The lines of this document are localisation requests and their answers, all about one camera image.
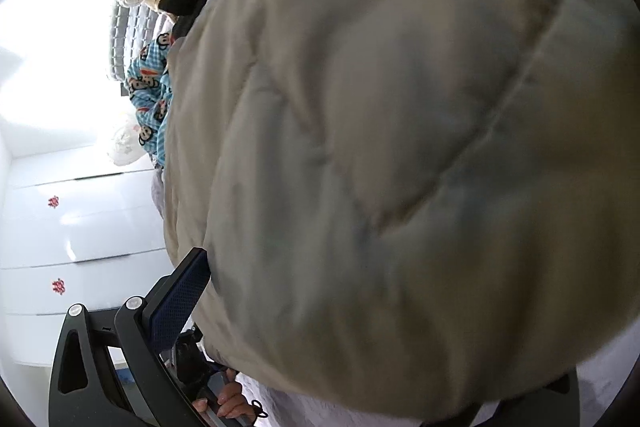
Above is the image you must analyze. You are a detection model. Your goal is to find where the white plastic bag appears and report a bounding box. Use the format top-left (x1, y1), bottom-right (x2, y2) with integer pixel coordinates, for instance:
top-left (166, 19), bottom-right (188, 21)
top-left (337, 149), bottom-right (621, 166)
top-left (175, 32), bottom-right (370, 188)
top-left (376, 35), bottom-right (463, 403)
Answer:
top-left (104, 117), bottom-right (151, 166)

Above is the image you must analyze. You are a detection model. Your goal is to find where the blue monkey print pajamas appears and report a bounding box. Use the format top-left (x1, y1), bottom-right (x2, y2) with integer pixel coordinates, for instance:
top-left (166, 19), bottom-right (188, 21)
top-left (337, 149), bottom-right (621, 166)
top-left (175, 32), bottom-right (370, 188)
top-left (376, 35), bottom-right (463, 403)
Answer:
top-left (125, 32), bottom-right (177, 168)

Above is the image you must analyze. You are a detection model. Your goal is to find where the white wardrobe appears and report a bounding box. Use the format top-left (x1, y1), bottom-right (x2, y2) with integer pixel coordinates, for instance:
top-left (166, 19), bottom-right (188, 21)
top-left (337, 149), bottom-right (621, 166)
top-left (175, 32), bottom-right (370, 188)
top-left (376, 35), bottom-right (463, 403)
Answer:
top-left (0, 127), bottom-right (173, 370)

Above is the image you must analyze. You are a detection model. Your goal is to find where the lavender bed blanket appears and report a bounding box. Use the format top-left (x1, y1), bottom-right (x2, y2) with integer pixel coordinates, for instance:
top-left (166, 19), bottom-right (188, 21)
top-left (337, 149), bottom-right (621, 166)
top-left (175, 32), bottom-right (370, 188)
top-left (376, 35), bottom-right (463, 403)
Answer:
top-left (149, 164), bottom-right (633, 427)

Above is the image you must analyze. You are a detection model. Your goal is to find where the person's left hand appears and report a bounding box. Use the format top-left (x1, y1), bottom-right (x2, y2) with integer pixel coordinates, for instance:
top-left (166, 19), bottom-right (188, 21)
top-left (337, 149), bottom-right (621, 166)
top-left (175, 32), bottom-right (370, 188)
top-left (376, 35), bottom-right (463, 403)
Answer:
top-left (194, 381), bottom-right (252, 419)

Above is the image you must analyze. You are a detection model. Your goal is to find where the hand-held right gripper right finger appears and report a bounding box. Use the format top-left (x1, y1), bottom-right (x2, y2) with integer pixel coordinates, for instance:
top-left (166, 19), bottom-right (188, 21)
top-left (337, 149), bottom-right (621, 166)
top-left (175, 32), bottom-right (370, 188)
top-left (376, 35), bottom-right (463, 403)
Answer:
top-left (540, 369), bottom-right (581, 424)

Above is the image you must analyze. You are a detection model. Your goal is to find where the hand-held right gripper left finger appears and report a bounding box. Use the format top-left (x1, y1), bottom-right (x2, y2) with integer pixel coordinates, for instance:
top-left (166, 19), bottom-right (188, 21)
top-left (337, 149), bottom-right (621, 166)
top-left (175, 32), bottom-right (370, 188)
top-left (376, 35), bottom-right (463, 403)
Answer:
top-left (48, 247), bottom-right (212, 427)

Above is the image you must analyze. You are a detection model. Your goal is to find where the beige puffer jacket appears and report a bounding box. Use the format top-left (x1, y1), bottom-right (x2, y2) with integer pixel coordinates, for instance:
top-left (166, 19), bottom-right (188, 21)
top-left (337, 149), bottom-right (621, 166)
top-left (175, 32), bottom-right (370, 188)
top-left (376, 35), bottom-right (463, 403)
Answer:
top-left (162, 0), bottom-right (640, 427)

